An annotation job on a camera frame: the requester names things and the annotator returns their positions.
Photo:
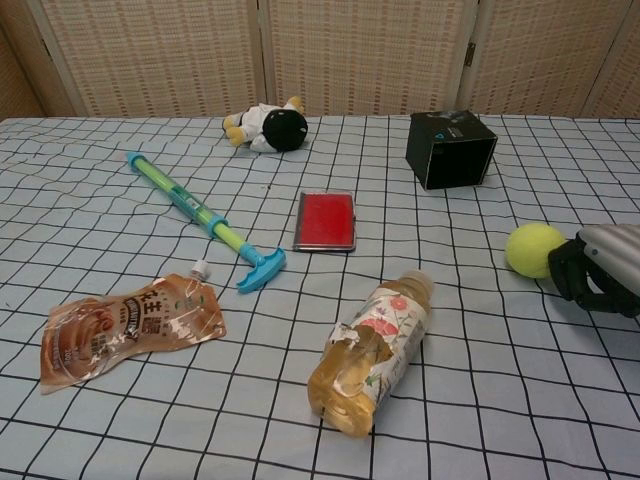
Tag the plush doll with black hair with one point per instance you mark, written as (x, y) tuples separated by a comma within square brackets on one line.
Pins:
[(280, 130)]

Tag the green blue water pump toy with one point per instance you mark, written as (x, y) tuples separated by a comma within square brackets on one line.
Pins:
[(192, 205)]

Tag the tea bottle with floral label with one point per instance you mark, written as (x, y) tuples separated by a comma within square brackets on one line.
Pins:
[(370, 350)]

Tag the brown spout drink pouch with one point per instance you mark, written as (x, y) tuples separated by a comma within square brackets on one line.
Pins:
[(130, 330)]

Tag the black open cardboard box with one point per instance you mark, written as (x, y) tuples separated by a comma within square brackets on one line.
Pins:
[(450, 150)]

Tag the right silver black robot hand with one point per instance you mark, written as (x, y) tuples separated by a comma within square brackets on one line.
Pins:
[(610, 270)]

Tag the light blue checked tablecloth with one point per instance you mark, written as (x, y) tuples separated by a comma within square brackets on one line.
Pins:
[(500, 375)]

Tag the woven folding screen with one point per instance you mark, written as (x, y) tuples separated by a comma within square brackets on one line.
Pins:
[(360, 55)]

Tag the red metal card case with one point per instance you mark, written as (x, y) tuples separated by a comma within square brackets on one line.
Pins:
[(325, 222)]

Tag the yellow tennis ball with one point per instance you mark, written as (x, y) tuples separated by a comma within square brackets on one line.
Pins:
[(530, 250)]

